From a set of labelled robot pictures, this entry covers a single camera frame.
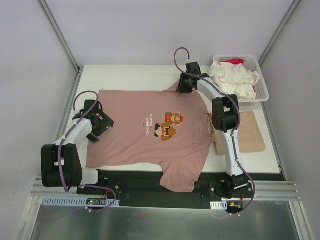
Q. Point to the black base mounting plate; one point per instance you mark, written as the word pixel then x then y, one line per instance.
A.
pixel 143 189

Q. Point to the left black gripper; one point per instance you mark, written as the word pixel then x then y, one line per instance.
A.
pixel 105 122

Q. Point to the aluminium front rail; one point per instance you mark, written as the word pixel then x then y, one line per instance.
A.
pixel 280 191

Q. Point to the left aluminium frame post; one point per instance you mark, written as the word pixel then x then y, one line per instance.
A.
pixel 59 34

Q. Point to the pink printed t shirt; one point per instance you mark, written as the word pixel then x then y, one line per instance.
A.
pixel 164 128

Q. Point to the magenta t shirt in basket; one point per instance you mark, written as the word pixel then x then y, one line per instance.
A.
pixel 234 61

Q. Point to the white cable duct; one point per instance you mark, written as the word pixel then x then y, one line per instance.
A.
pixel 64 201
pixel 219 205

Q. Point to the aluminium frame post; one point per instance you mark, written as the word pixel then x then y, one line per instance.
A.
pixel 59 34
pixel 294 5

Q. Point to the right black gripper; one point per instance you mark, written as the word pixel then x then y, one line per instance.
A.
pixel 182 86

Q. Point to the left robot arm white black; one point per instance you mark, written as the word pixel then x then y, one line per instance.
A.
pixel 60 161

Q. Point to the left white cable duct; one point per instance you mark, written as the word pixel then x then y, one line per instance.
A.
pixel 64 201

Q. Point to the right aluminium frame post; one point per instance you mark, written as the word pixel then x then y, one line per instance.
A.
pixel 294 5

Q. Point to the right white cable duct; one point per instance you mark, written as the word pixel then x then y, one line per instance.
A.
pixel 219 205

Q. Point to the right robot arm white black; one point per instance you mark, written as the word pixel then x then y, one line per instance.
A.
pixel 226 119

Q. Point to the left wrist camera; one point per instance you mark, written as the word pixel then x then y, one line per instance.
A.
pixel 97 106

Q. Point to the cream crumpled t shirt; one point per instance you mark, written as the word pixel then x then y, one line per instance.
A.
pixel 234 79

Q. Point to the folded beige t shirt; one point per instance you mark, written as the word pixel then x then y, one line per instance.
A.
pixel 250 138

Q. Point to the white plastic laundry basket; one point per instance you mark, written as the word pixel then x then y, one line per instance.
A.
pixel 251 64

